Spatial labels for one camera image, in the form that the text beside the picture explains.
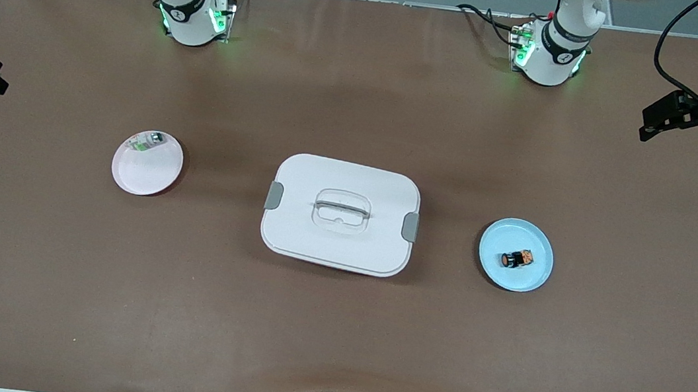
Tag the orange and black switch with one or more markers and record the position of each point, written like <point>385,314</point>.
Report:
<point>517,259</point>

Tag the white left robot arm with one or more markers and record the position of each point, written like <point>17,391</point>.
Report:
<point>549,54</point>

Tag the pink round plate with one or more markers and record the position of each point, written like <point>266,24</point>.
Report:
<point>148,175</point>

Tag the light blue round plate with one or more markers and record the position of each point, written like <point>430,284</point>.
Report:
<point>512,279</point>

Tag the white storage box grey latches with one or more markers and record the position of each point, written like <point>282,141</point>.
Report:
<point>336,248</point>

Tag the green switch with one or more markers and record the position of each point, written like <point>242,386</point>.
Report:
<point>146,143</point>

